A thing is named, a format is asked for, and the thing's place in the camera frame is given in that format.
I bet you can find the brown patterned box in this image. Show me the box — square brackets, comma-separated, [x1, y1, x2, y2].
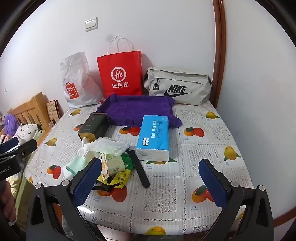
[46, 100, 63, 127]

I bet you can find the purple plush toy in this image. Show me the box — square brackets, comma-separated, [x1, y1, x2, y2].
[4, 113, 19, 136]

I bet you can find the wooden headboard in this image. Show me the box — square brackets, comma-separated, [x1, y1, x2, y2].
[8, 92, 52, 139]

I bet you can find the fruit print tablecloth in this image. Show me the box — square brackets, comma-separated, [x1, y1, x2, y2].
[24, 100, 255, 235]

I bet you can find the yellow bag with black straps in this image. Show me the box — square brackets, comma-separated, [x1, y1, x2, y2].
[92, 150, 151, 192]

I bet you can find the light green wipes pack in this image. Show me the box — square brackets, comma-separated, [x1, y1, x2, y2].
[99, 153, 127, 176]

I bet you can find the red paper shopping bag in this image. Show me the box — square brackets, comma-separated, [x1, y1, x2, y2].
[96, 35, 143, 99]

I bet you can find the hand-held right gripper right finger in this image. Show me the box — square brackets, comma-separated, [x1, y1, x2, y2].
[198, 158, 275, 241]

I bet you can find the white polka dot cloth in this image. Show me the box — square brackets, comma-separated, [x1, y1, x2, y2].
[14, 123, 43, 142]

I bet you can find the white wall light switch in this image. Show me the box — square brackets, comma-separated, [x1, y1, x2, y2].
[85, 18, 98, 32]

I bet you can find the brown wooden door frame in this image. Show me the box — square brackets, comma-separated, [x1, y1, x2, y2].
[212, 0, 227, 109]

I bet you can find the white plastic shopping bag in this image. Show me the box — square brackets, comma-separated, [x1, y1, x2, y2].
[60, 51, 105, 109]

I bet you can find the purple towel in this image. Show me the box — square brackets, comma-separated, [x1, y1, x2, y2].
[96, 93, 183, 128]

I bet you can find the dark square tin box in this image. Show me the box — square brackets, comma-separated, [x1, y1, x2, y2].
[77, 113, 110, 142]

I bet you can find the light yellow bedding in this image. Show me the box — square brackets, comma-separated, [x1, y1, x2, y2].
[6, 160, 28, 204]

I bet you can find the grey waist bag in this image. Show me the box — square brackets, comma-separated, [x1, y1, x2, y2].
[143, 66, 213, 106]

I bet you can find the person's left hand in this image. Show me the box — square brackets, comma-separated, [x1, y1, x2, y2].
[0, 181, 18, 224]

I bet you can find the blue tissue pack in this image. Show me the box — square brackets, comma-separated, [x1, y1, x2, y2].
[135, 115, 170, 162]

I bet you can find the light green sock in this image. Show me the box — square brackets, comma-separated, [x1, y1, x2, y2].
[63, 155, 89, 179]

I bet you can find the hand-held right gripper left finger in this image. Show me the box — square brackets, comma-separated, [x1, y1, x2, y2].
[26, 157, 109, 241]

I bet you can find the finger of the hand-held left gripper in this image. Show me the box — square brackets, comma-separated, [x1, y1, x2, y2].
[0, 138, 38, 164]
[0, 137, 20, 152]

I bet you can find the green wet wipes packet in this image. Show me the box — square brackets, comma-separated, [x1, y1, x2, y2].
[89, 137, 130, 160]

